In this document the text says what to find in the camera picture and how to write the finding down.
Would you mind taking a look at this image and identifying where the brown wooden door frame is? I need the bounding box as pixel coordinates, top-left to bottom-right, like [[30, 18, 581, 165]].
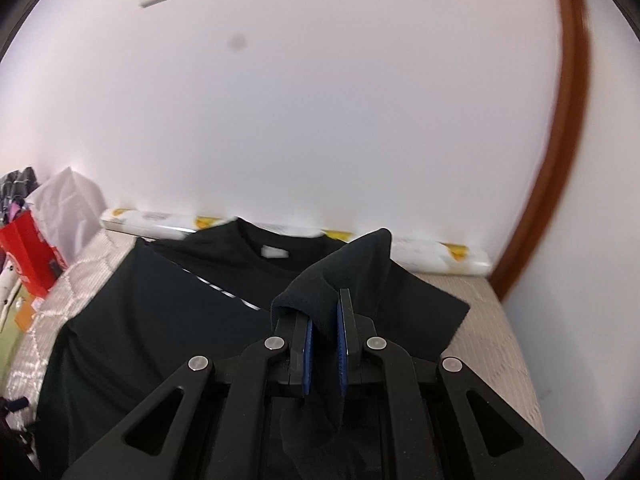
[[492, 0, 592, 302]]

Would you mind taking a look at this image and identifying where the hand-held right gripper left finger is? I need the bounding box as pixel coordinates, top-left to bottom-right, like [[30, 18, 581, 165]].
[[62, 310, 315, 480]]

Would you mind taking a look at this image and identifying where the black t-shirt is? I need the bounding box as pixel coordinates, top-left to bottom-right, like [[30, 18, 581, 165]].
[[37, 215, 472, 480]]

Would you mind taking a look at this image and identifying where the rolled white printed mat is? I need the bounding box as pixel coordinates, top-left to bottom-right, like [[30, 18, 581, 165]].
[[100, 206, 494, 277]]

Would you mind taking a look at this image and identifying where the white tissue paper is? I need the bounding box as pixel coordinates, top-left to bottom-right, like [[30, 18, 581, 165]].
[[25, 166, 107, 267]]

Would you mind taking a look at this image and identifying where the light green cloth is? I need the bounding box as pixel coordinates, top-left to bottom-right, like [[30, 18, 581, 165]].
[[0, 305, 32, 388]]

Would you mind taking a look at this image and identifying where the red cardboard box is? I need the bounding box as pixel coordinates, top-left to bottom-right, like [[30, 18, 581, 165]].
[[0, 209, 69, 297]]

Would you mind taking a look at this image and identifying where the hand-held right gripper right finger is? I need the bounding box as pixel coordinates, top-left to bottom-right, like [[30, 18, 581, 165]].
[[336, 287, 586, 480]]

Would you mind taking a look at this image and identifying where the striped quilted bed mattress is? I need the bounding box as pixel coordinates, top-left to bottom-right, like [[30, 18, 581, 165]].
[[4, 232, 547, 480]]

